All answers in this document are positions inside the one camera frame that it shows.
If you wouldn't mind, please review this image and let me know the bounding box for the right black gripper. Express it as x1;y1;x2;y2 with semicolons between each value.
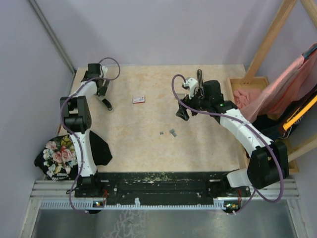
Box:
176;87;211;121

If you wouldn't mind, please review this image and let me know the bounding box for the black silver stapler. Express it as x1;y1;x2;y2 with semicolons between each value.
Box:
101;98;113;112
197;69;204;96

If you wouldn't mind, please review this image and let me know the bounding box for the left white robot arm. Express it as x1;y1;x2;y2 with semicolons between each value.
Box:
60;63;112;182

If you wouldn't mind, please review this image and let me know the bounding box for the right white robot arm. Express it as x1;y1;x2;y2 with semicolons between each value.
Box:
176;77;289;196

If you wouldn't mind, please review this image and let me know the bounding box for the red staple box sleeve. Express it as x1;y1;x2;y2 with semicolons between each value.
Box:
132;96;145;104

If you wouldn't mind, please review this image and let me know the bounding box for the wooden tray box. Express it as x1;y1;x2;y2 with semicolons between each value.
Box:
226;76;300;176

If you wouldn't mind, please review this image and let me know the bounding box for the black floral t-shirt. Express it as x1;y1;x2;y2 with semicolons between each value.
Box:
34;131;112;181

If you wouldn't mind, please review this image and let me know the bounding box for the dark navy garment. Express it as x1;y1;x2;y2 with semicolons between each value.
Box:
252;91;317;141

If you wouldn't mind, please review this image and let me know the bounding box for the pink cloth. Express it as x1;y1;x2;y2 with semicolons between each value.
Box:
233;44;317;122

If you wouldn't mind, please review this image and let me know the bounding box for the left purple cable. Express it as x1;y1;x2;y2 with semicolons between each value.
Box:
60;57;121;215

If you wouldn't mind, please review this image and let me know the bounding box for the purple cable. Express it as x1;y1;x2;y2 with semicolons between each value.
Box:
60;57;121;215
172;74;285;215

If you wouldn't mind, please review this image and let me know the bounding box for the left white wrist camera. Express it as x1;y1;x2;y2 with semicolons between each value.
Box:
101;65;108;75

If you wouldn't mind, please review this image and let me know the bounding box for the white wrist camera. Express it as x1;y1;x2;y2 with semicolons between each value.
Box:
101;65;108;75
182;77;199;95

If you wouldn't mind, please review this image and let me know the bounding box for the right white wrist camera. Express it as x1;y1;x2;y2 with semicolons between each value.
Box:
182;77;199;95

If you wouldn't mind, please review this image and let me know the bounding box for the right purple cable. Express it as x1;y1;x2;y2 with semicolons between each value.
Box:
172;74;285;215

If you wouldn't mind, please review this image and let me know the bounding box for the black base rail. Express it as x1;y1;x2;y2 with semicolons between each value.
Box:
75;172;250;206

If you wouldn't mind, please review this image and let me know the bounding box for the wooden rack frame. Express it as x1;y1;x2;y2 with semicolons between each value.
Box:
239;0;317;175

